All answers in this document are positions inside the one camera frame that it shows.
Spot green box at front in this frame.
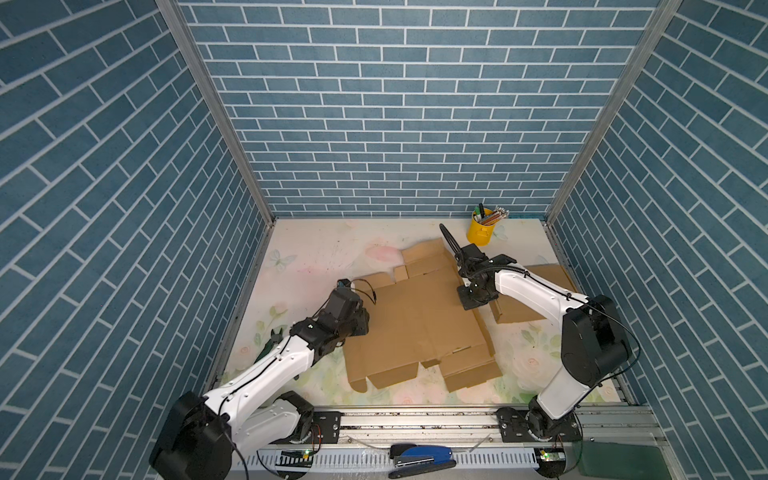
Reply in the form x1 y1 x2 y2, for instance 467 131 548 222
578 442 671 480

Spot yellow pen cup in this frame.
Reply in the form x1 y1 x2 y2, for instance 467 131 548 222
466 219 495 247

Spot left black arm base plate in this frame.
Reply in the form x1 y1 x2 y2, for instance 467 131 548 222
281 411 342 445

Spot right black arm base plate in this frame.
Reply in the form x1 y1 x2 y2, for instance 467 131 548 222
495 407 583 443

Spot pens in cup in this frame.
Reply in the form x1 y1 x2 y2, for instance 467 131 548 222
472 203 509 226

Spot aluminium front rail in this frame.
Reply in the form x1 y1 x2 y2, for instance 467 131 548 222
224 405 683 479

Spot green handled pliers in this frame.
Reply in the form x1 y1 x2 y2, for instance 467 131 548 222
254 327 284 363

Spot cardboard box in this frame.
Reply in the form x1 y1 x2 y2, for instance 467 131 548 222
490 264 586 328

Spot cardboard sheet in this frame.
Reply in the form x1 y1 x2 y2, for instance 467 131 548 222
343 239 502 393

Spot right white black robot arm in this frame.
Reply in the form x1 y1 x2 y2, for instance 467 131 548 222
451 243 632 440

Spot blue black stapler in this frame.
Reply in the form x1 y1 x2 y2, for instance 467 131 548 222
388 443 457 479

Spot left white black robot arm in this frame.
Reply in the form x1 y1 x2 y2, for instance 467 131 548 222
149 279 376 479

